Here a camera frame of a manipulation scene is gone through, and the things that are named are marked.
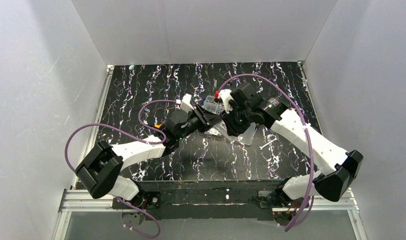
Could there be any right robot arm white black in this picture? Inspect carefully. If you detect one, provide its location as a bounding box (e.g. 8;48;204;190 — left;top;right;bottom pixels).
216;83;364;202

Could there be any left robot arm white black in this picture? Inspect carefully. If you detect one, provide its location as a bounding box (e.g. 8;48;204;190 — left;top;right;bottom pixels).
74;105;222;201

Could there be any clear plastic screw organizer box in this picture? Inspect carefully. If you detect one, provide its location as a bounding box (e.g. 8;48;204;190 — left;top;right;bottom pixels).
202;95;259;147

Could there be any small silver wrench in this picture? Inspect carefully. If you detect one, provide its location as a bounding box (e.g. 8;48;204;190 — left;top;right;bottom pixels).
259;138;278;151

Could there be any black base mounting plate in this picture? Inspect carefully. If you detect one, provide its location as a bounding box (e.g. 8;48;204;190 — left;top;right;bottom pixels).
128;180;303;221

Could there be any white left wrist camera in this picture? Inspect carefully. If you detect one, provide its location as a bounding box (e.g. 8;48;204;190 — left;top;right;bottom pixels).
175;93;194;113

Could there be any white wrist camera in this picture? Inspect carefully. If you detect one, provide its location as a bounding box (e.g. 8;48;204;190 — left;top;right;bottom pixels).
175;93;194;113
214;89;233;114

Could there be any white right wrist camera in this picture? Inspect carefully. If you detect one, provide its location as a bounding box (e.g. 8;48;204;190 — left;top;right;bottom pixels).
214;89;233;114

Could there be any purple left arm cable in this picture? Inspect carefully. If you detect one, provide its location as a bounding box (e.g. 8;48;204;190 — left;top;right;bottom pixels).
64;99;182;239

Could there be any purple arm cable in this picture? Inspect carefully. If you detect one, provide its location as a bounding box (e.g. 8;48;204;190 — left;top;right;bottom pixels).
217;73;317;233
64;99;182;239

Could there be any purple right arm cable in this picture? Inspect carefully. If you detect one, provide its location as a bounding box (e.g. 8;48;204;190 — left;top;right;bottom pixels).
217;73;317;233

